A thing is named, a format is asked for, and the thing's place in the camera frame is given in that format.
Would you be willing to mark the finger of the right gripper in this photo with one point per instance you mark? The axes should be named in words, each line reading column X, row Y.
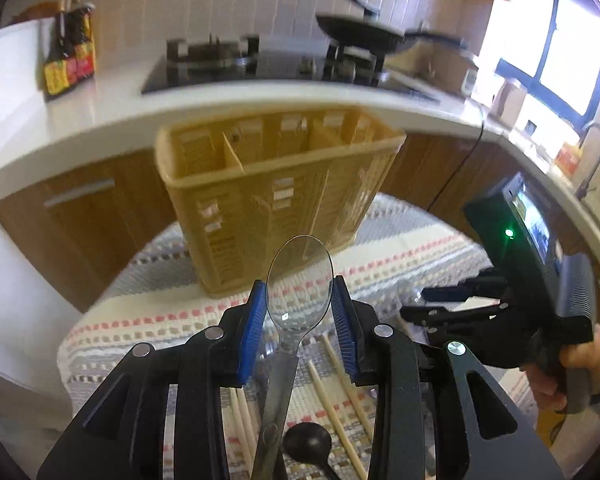
column 488, row 283
column 429, row 318

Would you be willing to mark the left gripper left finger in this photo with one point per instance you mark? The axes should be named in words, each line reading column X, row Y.
column 119, row 431

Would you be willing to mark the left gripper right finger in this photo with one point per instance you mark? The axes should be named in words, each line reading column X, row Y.
column 479, row 433

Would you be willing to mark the wooden chopstick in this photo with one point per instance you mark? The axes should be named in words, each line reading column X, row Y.
column 328, row 406
column 240, row 420
column 250, row 430
column 348, row 388

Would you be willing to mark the black ladle spoon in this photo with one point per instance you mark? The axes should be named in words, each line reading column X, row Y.
column 310, row 443

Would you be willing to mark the white kitchen countertop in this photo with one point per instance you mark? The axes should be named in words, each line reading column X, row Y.
column 107, row 117

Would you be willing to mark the person's right hand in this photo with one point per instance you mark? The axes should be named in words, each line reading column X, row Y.
column 545, row 389

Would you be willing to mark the striped woven placemat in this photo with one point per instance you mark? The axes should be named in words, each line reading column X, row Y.
column 398, row 251

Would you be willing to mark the white refrigerator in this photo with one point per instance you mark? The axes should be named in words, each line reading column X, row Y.
column 33, row 316

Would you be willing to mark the white electric kettle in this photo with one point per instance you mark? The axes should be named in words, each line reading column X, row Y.
column 508, row 102

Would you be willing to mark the wooden base cabinets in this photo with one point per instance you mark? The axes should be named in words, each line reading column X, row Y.
column 81, row 228

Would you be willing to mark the beige rice cooker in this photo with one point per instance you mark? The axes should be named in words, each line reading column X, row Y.
column 452, row 70

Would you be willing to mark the yellow plastic utensil basket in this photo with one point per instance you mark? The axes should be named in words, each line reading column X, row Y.
column 242, row 185

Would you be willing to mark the black wok pan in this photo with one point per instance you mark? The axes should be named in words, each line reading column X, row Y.
column 377, row 38

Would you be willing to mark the black gas stove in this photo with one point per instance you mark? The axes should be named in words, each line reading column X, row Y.
column 215, row 61

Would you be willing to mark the soy sauce bottle yellow label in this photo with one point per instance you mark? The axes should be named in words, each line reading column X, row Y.
column 60, row 72

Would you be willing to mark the sauce bottle red label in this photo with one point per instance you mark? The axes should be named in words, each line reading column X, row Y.
column 82, row 38

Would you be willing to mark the window frame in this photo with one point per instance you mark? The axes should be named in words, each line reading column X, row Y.
column 552, row 47

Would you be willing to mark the black spatula handle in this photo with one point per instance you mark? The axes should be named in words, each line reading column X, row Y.
column 369, row 11

